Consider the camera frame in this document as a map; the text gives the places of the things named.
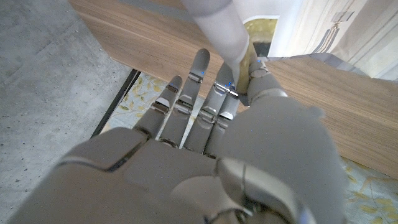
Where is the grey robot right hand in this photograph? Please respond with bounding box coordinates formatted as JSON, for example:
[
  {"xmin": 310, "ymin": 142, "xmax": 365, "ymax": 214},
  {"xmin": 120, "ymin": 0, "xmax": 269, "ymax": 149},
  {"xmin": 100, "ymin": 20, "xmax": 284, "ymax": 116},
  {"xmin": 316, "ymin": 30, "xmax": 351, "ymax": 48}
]
[{"xmin": 6, "ymin": 48, "xmax": 349, "ymax": 224}]

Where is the sofa print cloth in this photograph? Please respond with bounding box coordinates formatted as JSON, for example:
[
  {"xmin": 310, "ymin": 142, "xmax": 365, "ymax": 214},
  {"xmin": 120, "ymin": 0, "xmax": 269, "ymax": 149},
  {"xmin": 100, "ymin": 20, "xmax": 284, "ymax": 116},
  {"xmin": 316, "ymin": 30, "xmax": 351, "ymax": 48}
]
[{"xmin": 180, "ymin": 0, "xmax": 398, "ymax": 97}]

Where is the floral print backdrop cloth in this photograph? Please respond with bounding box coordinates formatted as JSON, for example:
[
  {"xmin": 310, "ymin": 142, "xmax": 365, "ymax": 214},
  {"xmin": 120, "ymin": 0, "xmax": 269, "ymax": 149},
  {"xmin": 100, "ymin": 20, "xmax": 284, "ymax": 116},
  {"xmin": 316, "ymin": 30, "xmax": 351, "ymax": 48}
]
[{"xmin": 101, "ymin": 72, "xmax": 398, "ymax": 224}]

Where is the black backdrop stand pole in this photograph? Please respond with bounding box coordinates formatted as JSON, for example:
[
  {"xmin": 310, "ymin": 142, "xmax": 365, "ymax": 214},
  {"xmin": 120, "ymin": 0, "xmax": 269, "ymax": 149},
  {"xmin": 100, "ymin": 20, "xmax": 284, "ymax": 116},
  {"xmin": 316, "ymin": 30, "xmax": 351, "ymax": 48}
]
[{"xmin": 90, "ymin": 68, "xmax": 142, "ymax": 139}]

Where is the grey tape strip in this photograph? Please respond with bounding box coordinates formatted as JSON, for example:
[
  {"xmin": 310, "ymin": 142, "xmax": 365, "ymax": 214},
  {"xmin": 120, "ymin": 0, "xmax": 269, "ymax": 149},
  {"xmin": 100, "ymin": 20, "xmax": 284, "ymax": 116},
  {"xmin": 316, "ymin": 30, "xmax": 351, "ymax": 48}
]
[{"xmin": 117, "ymin": 0, "xmax": 200, "ymax": 23}]

